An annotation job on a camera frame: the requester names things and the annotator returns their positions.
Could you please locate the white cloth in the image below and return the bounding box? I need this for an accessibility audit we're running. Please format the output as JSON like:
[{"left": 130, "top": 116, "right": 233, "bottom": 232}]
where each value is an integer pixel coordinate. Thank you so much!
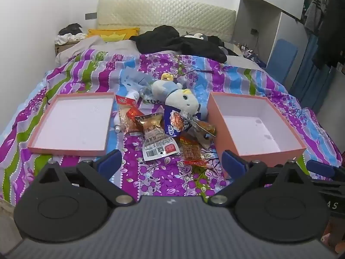
[{"left": 55, "top": 32, "right": 87, "bottom": 45}]

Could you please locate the tall white cabinet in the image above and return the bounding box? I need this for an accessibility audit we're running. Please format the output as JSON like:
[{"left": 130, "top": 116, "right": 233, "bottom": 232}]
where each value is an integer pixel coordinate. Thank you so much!
[{"left": 267, "top": 11, "right": 309, "bottom": 87}]

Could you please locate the black hanging jacket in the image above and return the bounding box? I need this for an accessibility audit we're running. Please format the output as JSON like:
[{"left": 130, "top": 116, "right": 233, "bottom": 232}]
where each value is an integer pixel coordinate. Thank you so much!
[{"left": 313, "top": 0, "right": 345, "bottom": 69}]

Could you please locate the cream quilted headboard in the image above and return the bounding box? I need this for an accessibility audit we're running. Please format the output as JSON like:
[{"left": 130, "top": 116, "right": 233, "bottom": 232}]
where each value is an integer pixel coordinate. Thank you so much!
[{"left": 96, "top": 0, "right": 237, "bottom": 44}]

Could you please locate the pink box lid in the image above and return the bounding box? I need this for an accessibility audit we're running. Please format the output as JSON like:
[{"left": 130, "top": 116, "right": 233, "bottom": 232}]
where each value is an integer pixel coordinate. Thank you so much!
[{"left": 27, "top": 92, "right": 116, "bottom": 157}]

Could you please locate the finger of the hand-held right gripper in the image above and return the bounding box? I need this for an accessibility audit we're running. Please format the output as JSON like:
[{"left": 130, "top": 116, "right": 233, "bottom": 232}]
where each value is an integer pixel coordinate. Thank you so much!
[{"left": 306, "top": 160, "right": 345, "bottom": 180}]

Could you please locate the white spray bottle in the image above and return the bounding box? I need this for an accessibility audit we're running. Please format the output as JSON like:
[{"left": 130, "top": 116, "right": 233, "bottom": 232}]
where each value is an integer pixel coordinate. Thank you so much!
[{"left": 114, "top": 90, "right": 141, "bottom": 133}]

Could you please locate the group of small bottles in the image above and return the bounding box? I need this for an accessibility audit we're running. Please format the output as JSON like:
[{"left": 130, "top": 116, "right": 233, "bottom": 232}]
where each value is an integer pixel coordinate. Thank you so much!
[{"left": 237, "top": 42, "right": 255, "bottom": 57}]

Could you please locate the black cloth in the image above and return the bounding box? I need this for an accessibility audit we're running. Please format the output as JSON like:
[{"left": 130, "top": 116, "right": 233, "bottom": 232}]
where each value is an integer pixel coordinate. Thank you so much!
[{"left": 59, "top": 23, "right": 83, "bottom": 36}]

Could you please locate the blue curtain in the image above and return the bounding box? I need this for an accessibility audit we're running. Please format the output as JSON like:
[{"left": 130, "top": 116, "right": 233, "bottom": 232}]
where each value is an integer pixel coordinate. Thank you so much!
[{"left": 290, "top": 34, "right": 340, "bottom": 114}]

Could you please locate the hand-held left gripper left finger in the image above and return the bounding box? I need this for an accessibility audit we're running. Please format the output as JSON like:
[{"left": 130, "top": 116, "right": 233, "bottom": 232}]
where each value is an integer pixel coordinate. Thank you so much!
[{"left": 32, "top": 150, "right": 134, "bottom": 206}]

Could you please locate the pink cardboard box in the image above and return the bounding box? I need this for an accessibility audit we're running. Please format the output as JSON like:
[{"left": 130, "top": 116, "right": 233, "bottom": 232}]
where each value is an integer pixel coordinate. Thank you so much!
[{"left": 207, "top": 91, "right": 307, "bottom": 180}]

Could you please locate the blue snack packet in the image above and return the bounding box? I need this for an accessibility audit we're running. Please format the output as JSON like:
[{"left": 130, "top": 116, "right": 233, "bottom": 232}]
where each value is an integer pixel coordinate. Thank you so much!
[{"left": 164, "top": 107, "right": 201, "bottom": 138}]

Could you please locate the yellow pillow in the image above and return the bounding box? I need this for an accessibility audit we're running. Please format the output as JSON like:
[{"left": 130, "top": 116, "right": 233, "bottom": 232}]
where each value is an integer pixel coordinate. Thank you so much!
[{"left": 87, "top": 28, "right": 141, "bottom": 43}]

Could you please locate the blue plastic bag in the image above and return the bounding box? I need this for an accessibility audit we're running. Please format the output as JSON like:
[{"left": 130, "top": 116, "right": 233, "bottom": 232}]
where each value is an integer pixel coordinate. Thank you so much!
[{"left": 119, "top": 69, "right": 165, "bottom": 106}]

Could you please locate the blue padded board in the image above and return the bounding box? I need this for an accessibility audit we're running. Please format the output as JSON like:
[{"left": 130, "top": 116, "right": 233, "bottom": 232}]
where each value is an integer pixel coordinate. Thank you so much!
[{"left": 265, "top": 39, "right": 299, "bottom": 85}]

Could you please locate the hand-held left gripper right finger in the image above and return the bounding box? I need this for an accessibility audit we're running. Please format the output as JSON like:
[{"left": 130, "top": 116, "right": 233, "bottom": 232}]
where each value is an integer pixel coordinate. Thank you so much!
[{"left": 207, "top": 150, "right": 312, "bottom": 206}]

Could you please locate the black clothes pile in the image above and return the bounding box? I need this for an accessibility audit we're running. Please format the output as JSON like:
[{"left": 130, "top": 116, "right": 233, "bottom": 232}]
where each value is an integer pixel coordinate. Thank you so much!
[{"left": 129, "top": 25, "right": 228, "bottom": 63}]

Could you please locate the white blue plush toy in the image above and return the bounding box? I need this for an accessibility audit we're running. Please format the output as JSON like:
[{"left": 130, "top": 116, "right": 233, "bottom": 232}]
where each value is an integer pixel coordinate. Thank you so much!
[{"left": 151, "top": 73, "right": 202, "bottom": 119}]

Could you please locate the grey striped hoodie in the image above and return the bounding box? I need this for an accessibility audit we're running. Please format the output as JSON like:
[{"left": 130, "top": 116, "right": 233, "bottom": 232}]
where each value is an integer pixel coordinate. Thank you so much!
[{"left": 304, "top": 0, "right": 331, "bottom": 34}]

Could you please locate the golden white-labelled snack packet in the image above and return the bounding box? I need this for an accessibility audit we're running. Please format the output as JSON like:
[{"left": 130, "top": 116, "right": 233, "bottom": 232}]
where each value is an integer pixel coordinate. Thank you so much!
[{"left": 135, "top": 113, "right": 180, "bottom": 163}]

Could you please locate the floral striped bedspread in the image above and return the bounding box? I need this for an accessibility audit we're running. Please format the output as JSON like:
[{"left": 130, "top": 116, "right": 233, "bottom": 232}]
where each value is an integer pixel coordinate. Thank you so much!
[{"left": 0, "top": 49, "right": 345, "bottom": 203}]

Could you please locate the clear red-topped snack packet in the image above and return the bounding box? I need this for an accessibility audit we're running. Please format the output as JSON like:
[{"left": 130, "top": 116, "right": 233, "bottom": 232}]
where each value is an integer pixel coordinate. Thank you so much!
[{"left": 115, "top": 94, "right": 142, "bottom": 136}]

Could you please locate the brown cardboard box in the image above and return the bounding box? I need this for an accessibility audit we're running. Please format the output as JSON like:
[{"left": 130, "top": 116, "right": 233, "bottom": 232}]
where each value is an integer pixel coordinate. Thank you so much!
[{"left": 55, "top": 42, "right": 81, "bottom": 57}]

